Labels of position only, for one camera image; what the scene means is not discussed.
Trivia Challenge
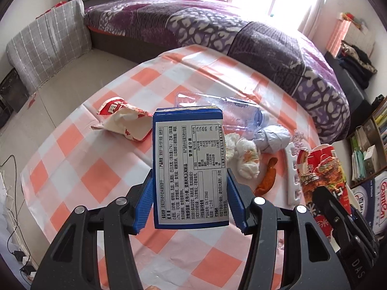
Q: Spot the black cable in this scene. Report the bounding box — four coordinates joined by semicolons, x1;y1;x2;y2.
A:
0;154;17;188

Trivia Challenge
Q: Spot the blue cardboard box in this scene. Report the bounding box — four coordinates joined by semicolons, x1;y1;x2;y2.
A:
152;105;230;229

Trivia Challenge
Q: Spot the clear plastic bottle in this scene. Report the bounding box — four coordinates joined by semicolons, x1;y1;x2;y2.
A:
176;91;269;134

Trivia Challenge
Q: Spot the black power adapter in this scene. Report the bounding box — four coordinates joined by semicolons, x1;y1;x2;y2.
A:
12;248;37;276

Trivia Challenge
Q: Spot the orange brown food scrap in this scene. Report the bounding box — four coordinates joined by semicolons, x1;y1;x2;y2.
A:
253;157;277;196

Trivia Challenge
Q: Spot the red snack package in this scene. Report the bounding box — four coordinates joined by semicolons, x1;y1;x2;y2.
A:
298;144;352;237

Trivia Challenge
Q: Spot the black bag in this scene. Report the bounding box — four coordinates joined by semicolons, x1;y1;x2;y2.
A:
371;94;386;110

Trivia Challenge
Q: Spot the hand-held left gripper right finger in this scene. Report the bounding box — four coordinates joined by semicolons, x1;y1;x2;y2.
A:
227;167;353;290

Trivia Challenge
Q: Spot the black case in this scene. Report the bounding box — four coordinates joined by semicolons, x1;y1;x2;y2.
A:
0;68;30;127

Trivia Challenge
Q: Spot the white pink storage box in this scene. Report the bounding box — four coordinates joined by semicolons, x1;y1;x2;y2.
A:
327;14;377;57

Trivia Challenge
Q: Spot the grey checked cloth cover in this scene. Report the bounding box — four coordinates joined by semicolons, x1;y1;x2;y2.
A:
6;0;93;96

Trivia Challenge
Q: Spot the crumpled white plastic wrapper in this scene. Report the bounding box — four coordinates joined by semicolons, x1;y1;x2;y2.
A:
237;138;260;181

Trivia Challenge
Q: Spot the white tissue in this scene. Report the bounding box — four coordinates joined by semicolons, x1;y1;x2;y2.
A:
223;133;242;160

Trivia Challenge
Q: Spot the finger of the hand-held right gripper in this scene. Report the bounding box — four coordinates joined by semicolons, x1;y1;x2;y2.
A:
312;186;378;250

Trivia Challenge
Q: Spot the row of upright books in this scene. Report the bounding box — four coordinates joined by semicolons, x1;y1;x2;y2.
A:
373;106;387;146

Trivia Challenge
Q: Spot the crumpled grey paper ball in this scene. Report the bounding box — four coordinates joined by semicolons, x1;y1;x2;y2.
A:
254;125;291;153

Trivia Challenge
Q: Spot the red white paper bag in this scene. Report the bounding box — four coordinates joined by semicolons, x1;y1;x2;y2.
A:
91;97;152;141

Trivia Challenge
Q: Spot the white cable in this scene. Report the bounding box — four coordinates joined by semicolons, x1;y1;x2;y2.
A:
0;172;31;256

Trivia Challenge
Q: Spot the black ottoman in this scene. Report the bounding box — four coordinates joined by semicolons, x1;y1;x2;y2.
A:
323;51;373;140

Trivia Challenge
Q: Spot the light curtain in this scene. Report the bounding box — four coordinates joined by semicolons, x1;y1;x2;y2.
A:
298;0;325;34

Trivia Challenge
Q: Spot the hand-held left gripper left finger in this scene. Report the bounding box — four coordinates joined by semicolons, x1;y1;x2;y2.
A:
30;169;155;290

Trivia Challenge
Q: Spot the red cloth item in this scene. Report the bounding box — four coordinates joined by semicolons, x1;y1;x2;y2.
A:
45;1;66;14

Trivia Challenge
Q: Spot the wooden bookshelf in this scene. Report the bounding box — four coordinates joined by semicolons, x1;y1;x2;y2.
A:
348;97;387;185

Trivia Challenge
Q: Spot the pile of dark clothes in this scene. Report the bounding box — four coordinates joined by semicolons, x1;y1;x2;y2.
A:
337;42;378;90

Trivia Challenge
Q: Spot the orange white checked tablecloth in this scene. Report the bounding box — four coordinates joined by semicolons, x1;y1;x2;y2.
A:
21;45;330;290

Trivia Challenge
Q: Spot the bed with purple cover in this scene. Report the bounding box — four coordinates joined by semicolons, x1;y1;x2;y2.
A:
83;0;351;143

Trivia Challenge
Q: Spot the stack of teal folders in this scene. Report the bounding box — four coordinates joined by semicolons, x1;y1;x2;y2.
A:
351;147;368;182

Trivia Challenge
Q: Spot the small beige drawer box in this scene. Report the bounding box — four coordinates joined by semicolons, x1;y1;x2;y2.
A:
363;145;382;170

